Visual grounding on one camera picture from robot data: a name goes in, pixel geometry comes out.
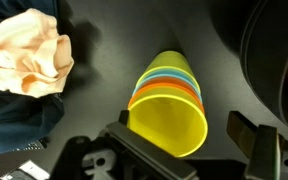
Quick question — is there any yellow plastic cup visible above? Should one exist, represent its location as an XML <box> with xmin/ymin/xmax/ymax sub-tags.
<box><xmin>127</xmin><ymin>88</ymin><xmax>209</xmax><ymax>158</ymax></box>
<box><xmin>136</xmin><ymin>50</ymin><xmax>202</xmax><ymax>96</ymax></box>

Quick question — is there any peach cloth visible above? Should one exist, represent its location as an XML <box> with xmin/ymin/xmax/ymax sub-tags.
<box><xmin>0</xmin><ymin>8</ymin><xmax>75</xmax><ymax>99</ymax></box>

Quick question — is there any blue plastic cup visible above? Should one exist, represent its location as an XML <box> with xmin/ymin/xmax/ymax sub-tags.
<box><xmin>132</xmin><ymin>68</ymin><xmax>203</xmax><ymax>103</ymax></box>

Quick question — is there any black bowl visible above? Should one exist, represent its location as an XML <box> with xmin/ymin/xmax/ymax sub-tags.
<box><xmin>238</xmin><ymin>0</ymin><xmax>288</xmax><ymax>133</ymax></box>

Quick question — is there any orange plastic cup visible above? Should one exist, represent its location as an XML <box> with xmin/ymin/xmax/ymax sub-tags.
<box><xmin>127</xmin><ymin>75</ymin><xmax>206</xmax><ymax>114</ymax></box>

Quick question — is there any small grey white device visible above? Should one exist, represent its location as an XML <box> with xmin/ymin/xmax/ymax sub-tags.
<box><xmin>0</xmin><ymin>159</ymin><xmax>51</xmax><ymax>180</ymax></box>

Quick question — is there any navy blue cloth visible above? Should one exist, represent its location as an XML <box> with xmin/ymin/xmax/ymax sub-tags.
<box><xmin>0</xmin><ymin>0</ymin><xmax>66</xmax><ymax>154</ymax></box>

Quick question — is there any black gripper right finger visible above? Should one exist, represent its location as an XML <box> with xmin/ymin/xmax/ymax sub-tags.
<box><xmin>226</xmin><ymin>111</ymin><xmax>282</xmax><ymax>180</ymax></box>

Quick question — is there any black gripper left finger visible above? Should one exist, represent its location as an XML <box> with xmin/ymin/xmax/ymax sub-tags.
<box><xmin>104</xmin><ymin>109</ymin><xmax>199</xmax><ymax>180</ymax></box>

